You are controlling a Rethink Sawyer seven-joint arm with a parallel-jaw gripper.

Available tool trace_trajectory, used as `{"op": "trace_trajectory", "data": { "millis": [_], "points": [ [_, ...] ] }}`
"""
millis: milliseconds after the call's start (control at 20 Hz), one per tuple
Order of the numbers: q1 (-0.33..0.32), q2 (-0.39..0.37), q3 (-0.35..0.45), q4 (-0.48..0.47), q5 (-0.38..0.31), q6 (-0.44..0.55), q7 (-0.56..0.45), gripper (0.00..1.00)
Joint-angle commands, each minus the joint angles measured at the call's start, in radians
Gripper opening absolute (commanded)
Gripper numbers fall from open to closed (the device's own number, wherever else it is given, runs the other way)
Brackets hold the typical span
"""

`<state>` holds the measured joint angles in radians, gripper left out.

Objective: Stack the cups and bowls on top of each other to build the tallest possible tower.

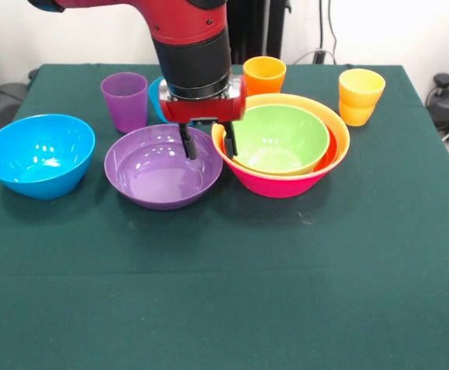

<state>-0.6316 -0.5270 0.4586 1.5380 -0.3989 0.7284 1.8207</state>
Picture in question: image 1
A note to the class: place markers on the red bowl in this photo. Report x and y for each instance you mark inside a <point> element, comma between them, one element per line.
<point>328,150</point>

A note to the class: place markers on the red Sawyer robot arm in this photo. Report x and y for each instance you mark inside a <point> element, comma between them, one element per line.
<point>193,46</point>

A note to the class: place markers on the orange cup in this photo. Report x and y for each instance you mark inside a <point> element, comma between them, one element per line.
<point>265,77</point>

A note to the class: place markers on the purple cup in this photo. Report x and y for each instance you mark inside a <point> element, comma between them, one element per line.
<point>126,104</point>

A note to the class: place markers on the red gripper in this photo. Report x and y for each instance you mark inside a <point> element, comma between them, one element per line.
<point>205,109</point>

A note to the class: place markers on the green bowl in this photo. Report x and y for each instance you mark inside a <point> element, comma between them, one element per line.
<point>278,135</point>

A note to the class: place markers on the large blue bowl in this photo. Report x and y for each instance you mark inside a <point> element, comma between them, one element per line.
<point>35,154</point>

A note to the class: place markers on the dark green table cloth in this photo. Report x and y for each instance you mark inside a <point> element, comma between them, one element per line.
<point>224,289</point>

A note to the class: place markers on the pink bowl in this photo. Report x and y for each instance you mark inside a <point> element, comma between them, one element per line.
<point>282,187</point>

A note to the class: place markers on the yellow cup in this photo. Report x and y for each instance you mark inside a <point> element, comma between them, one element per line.
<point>359,96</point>

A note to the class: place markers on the purple bowl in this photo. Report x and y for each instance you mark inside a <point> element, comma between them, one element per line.
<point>159,173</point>

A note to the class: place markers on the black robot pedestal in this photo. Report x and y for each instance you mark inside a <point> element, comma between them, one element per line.
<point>255,31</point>

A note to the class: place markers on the large orange bowl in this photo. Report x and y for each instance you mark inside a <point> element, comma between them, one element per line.
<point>340,131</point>

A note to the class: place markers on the small blue bowl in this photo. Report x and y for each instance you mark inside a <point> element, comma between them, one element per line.
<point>154,100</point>

